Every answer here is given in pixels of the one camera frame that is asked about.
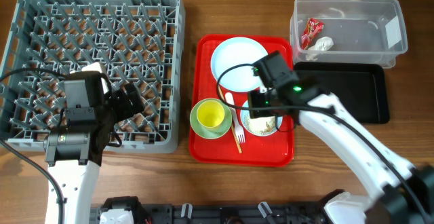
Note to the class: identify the wooden chopstick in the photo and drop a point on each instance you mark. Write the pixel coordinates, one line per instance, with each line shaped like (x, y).
(232, 126)

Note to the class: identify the red plastic tray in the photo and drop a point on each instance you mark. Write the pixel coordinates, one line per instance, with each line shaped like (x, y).
(275, 150)

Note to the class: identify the clear plastic bin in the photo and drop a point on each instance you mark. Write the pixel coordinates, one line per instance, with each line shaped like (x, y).
(363, 31)

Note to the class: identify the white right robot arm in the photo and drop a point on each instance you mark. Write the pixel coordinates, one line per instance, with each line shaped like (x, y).
(397, 192)

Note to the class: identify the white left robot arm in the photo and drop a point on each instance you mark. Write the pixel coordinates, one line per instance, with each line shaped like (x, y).
(74, 151)

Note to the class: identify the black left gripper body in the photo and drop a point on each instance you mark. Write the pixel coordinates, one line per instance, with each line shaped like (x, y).
(120, 106)

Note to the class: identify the black waste tray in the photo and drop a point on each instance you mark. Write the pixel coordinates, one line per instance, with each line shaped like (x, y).
(361, 88)

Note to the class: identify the white napkin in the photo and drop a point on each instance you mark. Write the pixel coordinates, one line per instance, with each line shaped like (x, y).
(321, 45)

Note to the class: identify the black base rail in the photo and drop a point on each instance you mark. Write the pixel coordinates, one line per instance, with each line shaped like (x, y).
(116, 210)

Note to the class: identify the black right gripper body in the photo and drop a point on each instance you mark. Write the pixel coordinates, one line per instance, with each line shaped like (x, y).
(262, 104)

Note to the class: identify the small light blue bowl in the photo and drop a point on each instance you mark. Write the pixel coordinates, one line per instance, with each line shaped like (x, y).
(245, 116)

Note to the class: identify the white plastic fork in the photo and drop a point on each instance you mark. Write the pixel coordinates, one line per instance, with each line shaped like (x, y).
(239, 132)

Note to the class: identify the red snack wrapper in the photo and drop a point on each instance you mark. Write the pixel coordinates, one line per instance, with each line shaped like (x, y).
(312, 28)

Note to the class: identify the grey dishwasher rack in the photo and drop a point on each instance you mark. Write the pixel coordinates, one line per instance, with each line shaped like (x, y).
(139, 42)

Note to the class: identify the yellow plastic cup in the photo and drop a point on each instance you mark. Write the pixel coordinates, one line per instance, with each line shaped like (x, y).
(210, 114)

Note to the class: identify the large light blue plate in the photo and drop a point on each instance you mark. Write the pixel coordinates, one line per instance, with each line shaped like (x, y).
(234, 51)

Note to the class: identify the rice and food scraps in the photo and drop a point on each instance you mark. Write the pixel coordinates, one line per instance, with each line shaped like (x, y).
(262, 125)

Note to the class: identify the green saucer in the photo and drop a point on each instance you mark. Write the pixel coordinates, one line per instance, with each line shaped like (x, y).
(204, 132)

